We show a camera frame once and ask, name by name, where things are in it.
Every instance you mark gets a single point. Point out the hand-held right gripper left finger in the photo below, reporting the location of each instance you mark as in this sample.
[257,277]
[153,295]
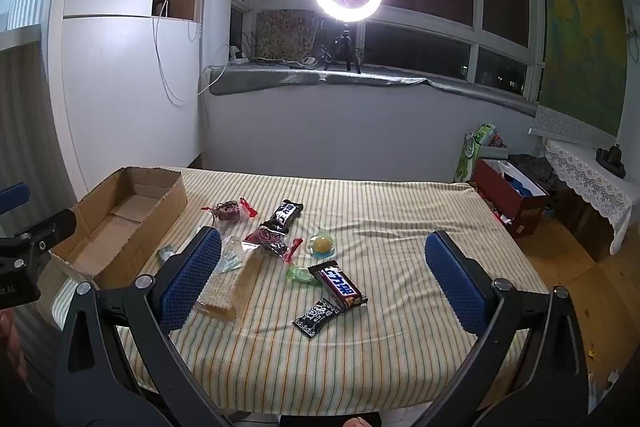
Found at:
[192,277]

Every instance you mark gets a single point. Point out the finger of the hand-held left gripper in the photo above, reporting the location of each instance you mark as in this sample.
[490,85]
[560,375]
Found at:
[12,197]
[50,223]

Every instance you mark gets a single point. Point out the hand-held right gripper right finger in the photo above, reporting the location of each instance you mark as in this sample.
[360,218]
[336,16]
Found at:
[455,282]

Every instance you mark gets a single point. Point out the sandwich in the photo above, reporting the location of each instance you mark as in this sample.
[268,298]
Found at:
[225,287]

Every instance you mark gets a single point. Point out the small green-white packet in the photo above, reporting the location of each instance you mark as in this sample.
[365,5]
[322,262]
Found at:
[167,253]

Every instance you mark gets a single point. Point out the red-wrapped dark candy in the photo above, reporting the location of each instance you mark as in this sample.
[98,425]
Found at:
[270,238]
[225,209]

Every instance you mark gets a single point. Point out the green candy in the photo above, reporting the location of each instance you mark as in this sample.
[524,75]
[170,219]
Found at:
[300,275]

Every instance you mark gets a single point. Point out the brown chocolate bar packet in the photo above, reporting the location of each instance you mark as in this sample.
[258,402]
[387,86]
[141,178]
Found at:
[285,213]
[340,288]

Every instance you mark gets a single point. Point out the small black patterned packet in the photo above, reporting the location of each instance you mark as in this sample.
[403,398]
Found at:
[317,317]

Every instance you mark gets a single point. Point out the yellow jelly cup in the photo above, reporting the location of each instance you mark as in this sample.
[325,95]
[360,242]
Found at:
[322,246]

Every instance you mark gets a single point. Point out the person's left hand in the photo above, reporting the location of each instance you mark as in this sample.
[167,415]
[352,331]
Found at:
[9,347]

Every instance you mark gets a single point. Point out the person's right hand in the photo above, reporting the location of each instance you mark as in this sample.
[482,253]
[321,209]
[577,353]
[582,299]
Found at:
[357,422]

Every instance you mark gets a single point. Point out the red cardboard box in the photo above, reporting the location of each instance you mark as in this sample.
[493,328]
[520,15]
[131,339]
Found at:
[500,192]

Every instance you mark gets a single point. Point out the green gift bag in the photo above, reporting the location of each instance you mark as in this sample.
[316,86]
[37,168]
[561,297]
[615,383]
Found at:
[465,162]

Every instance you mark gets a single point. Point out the striped yellow bed sheet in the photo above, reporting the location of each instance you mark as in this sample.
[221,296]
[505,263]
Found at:
[350,367]

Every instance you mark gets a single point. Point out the dark wooden cabinet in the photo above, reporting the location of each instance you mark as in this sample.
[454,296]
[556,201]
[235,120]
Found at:
[580,219]

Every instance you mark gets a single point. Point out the dark cloth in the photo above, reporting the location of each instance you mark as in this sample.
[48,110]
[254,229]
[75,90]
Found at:
[537,168]

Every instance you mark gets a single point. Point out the white wardrobe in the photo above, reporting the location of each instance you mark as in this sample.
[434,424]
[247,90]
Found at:
[125,82]

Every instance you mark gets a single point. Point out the lace-covered side table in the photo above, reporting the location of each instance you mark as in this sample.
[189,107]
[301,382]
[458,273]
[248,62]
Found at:
[590,172]

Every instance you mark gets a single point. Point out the dark figurine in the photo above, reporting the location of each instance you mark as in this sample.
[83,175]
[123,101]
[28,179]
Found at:
[611,161]

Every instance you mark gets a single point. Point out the grey windowsill mat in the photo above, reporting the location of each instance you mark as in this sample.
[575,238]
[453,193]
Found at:
[260,79]

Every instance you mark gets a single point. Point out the leopard print cushion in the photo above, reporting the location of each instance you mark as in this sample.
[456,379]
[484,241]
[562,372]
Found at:
[285,34]

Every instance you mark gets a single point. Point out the black tripod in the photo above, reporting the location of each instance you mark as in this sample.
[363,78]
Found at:
[344,44]

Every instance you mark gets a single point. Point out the yellow-green wall map poster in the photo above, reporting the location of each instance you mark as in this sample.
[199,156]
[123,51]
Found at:
[575,32]

